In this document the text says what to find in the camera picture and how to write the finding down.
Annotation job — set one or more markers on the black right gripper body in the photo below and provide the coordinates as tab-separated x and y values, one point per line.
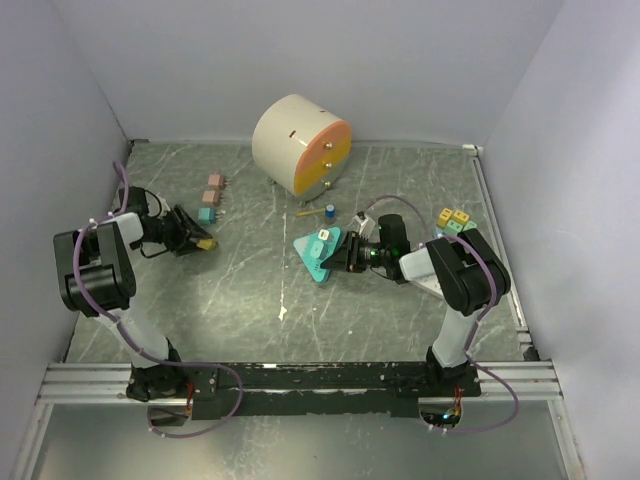
368	254

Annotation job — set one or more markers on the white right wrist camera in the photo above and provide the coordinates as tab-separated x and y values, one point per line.
365	224

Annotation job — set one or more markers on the teal plug on teal board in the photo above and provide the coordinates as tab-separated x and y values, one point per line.
318	250

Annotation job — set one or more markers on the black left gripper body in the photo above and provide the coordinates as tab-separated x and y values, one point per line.
167	230

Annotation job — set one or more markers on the blue round socket board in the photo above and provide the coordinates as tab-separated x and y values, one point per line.
453	222

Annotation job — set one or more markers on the yellow plug block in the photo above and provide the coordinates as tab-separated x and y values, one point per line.
207	244

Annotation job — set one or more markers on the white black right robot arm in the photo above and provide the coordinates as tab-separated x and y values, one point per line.
471	276

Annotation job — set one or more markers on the white triangular socket board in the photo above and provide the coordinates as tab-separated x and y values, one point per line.
431	285

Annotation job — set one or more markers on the pink plug block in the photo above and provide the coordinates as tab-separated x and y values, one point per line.
212	197
217	181

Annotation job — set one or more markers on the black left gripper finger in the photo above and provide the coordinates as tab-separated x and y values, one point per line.
185	248
188	226

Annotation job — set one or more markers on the round beige drawer cabinet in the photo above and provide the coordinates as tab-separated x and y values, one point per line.
301	146

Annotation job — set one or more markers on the teal triangular socket board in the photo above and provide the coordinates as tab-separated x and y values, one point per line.
302	245

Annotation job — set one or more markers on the yellow marker pen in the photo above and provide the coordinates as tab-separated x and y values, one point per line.
310	212

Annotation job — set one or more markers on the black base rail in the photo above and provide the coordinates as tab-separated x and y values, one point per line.
329	388

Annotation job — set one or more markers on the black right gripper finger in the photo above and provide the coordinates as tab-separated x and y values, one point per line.
338	261
347	241

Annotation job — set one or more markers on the teal plug block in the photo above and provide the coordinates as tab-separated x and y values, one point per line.
207	215

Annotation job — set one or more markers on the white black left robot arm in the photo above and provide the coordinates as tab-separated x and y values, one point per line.
96	278

